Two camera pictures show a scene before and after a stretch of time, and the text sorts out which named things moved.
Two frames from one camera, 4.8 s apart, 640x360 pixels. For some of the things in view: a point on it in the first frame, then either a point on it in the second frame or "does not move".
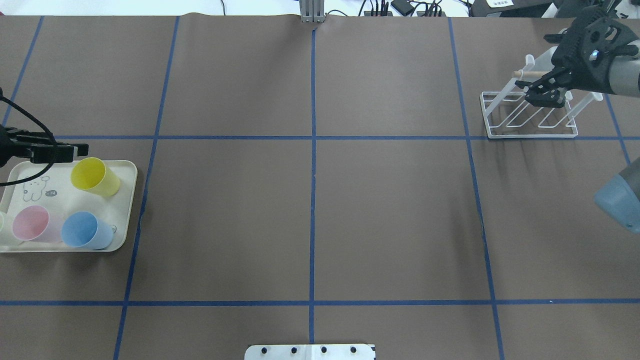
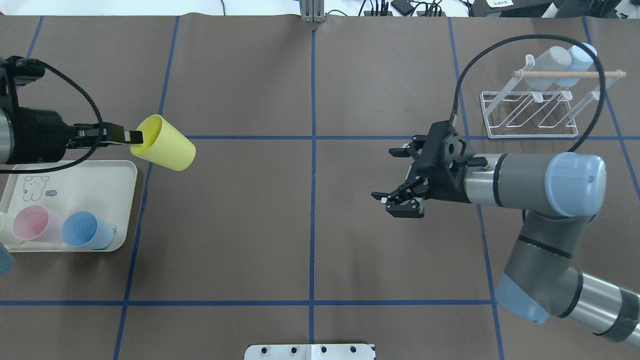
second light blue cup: x=81 y=229 does not move
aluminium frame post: x=312 y=11 does not move
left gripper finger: x=57 y=153 to x=111 y=132
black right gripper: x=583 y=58 to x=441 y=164
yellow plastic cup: x=93 y=175 to x=163 y=145
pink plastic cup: x=33 y=223 does not move
